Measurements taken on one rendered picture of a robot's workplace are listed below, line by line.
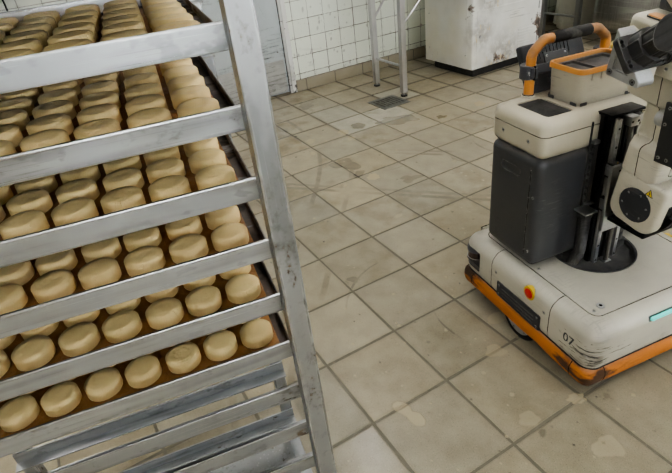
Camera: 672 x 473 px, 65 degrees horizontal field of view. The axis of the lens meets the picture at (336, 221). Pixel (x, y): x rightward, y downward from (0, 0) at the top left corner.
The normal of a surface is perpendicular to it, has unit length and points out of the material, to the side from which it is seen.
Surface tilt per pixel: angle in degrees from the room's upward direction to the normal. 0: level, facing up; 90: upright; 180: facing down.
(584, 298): 0
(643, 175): 90
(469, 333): 0
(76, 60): 90
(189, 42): 90
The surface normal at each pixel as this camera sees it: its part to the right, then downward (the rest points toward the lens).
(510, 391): -0.11, -0.85
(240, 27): 0.35, 0.45
